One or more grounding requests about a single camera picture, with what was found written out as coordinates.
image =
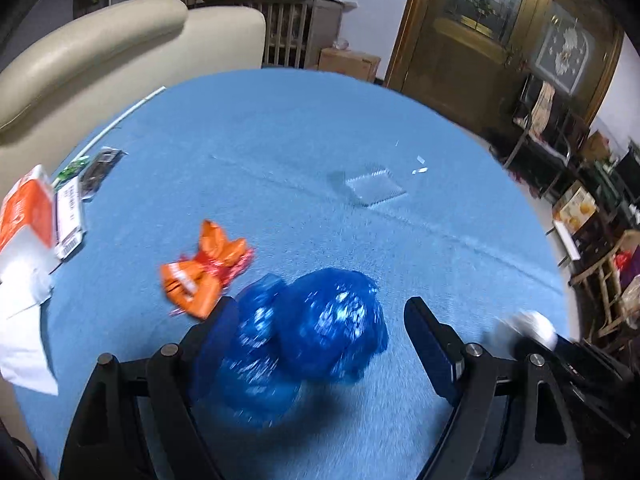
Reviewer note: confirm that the brown cardboard box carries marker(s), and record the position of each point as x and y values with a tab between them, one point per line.
347	62

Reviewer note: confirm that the wooden glass door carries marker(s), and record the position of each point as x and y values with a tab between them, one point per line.
450	60

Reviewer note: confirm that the green packet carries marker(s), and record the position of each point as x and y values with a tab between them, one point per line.
72	167

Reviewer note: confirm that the beige leather sofa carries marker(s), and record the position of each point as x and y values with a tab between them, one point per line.
100	50

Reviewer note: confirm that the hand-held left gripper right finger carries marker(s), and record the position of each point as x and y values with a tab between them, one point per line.
435	345

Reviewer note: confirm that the orange tissue pack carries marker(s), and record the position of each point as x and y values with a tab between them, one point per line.
25	210

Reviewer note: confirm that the clear plastic piece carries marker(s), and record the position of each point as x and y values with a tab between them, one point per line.
375	187

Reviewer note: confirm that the white barcode box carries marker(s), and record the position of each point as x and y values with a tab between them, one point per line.
70	220

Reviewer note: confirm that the dark metal chair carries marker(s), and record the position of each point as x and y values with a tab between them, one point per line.
550	145

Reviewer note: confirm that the orange snack wrapper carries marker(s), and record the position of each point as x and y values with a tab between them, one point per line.
200	280

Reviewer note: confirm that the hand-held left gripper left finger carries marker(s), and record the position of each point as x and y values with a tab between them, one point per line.
220	332

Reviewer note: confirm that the white thin stick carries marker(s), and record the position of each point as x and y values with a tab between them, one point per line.
120	120

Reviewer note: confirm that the white paper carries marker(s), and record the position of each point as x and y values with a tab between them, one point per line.
537	325

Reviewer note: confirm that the orange print cardboard box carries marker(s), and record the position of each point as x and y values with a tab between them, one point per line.
575	207

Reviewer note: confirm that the dark clear packet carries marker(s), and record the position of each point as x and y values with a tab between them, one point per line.
100	170

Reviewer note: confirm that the blue plastic bag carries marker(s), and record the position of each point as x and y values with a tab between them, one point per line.
325	330

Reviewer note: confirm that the wooden chair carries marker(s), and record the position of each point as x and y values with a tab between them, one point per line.
607	285

